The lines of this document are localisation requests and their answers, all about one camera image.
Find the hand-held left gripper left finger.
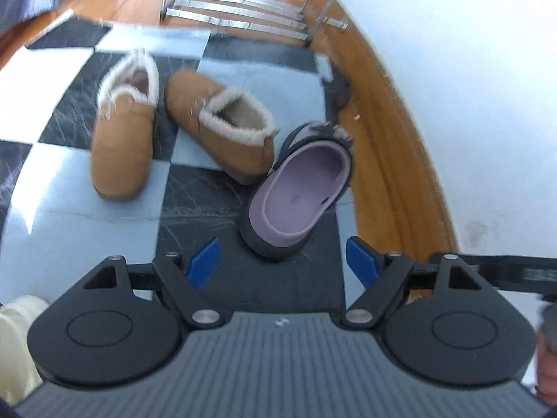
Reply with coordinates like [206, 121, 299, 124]
[83, 238, 221, 330]

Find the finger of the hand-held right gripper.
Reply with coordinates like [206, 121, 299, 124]
[461, 255, 557, 302]

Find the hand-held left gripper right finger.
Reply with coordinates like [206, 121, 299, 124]
[342, 236, 485, 330]

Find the purple clog shoe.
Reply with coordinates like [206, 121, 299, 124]
[238, 121, 354, 263]

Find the tan fleece-lined slipper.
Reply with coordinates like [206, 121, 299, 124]
[89, 49, 160, 202]
[164, 69, 280, 186]

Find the person's right hand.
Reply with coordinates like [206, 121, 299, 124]
[535, 335, 557, 401]

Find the black and grey checkered mat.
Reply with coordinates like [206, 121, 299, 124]
[0, 9, 352, 314]

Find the metal shoe rack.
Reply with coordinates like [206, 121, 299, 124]
[160, 0, 354, 48]

